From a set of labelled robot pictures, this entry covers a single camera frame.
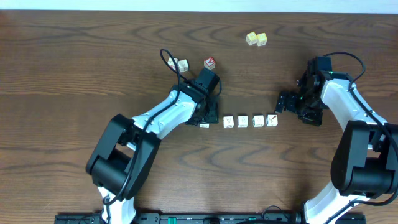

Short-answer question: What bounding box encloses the yellow block left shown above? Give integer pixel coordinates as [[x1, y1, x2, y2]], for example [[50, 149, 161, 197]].
[[246, 32, 258, 45]]

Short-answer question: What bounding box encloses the white block yellow W side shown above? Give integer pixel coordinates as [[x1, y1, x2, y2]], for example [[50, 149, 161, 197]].
[[223, 116, 234, 128]]

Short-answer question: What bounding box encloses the white block beside red-bottom block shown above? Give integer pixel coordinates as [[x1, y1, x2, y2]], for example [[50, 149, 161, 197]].
[[178, 59, 189, 73]]

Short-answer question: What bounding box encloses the white block green Z side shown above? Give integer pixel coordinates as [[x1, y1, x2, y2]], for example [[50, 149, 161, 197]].
[[252, 115, 265, 128]]

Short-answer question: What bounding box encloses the white block red bottom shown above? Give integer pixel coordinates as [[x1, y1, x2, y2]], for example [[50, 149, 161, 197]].
[[167, 57, 178, 70]]

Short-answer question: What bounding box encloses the white block red U side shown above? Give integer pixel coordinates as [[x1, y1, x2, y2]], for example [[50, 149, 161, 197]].
[[238, 115, 249, 128]]

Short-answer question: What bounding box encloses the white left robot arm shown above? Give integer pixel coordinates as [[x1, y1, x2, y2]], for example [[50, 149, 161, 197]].
[[86, 83, 218, 223]]

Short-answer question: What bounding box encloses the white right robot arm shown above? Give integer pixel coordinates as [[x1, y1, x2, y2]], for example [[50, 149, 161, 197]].
[[275, 70, 397, 223]]

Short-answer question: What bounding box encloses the white block green 4 side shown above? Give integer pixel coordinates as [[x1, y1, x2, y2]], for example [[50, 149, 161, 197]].
[[199, 123, 210, 128]]

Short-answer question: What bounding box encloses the red letter A block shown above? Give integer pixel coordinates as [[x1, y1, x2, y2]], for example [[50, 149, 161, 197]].
[[203, 57, 216, 70]]

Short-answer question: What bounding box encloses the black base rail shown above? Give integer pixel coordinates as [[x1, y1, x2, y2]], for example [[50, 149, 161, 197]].
[[54, 205, 367, 224]]

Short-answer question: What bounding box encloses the block with blue side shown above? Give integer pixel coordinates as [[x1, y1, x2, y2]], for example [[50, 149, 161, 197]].
[[266, 114, 278, 127]]

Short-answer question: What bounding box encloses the yellow block right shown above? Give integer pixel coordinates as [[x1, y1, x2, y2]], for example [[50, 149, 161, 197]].
[[257, 33, 268, 47]]

